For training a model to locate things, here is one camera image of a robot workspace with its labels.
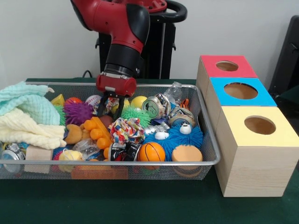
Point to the mint green waffle cloth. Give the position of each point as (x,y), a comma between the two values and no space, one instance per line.
(28,102)

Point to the black chair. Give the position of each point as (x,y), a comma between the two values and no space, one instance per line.
(287,58)

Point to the shallow clear mesh bin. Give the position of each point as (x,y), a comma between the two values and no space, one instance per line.
(163,173)

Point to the tan round foam disc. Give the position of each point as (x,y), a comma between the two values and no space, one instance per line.
(187,152)

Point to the orange plastic building block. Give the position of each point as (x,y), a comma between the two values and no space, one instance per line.
(100,135)

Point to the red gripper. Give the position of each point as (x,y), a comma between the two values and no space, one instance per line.
(116,85)

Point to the wooden box with three holes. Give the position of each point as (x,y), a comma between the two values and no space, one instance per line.
(257,172)

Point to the dark green table cloth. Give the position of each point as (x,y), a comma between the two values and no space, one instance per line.
(140,205)
(290,100)

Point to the blue fuzzy monster toy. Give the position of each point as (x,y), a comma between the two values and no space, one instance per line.
(187,140)

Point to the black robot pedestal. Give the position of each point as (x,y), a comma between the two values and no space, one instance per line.
(163,46)

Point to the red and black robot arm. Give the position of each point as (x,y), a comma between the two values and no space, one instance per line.
(105,14)

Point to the crushed drink can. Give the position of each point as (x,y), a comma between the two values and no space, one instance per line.
(155,107)

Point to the purple spiky ball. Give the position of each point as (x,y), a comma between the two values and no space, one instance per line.
(78,113)

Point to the orange toy basketball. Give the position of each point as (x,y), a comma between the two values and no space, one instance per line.
(150,152)

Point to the green spiky ball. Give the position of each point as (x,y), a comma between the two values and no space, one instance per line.
(136,115)

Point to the cream waffle cloth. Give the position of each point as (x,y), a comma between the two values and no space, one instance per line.
(28,133)

